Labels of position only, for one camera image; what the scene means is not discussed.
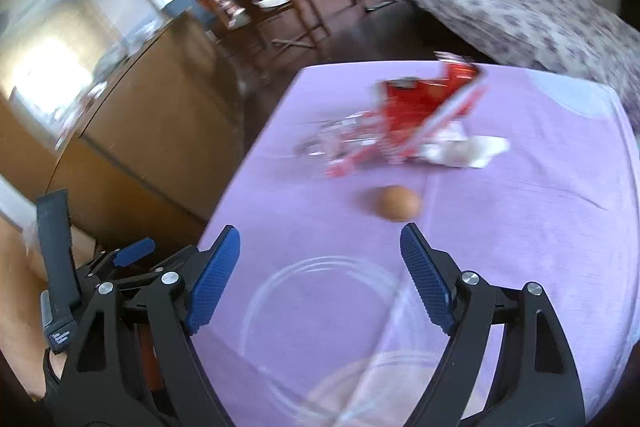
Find clear plastic bowl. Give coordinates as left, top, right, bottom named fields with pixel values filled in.
left=295, top=349, right=446, bottom=427

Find bed with floral sheet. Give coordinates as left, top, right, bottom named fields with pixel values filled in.
left=405, top=0, right=640, bottom=132

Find carved wooden chair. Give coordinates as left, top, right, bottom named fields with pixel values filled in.
left=205, top=0, right=331, bottom=58

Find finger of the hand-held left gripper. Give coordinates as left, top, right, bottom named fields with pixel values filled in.
left=112, top=237, right=157, bottom=267

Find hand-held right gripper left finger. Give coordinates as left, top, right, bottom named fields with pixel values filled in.
left=47, top=224, right=241, bottom=427

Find brown egg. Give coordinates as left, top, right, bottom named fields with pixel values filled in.
left=375, top=185, right=421, bottom=223

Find crumpled white tissue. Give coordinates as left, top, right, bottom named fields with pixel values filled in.
left=420, top=127, right=511, bottom=170

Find red snack bag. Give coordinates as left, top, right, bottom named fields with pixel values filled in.
left=372, top=52, right=488, bottom=165

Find clear plastic wrapper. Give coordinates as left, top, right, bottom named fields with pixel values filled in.
left=292, top=117, right=386, bottom=178

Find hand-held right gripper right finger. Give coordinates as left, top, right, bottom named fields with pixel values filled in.
left=399, top=223, right=586, bottom=427

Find clear round plastic lid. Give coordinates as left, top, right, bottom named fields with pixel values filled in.
left=245, top=256, right=426, bottom=408

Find wooden cabinet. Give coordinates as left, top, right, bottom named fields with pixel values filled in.
left=0, top=14, right=251, bottom=253

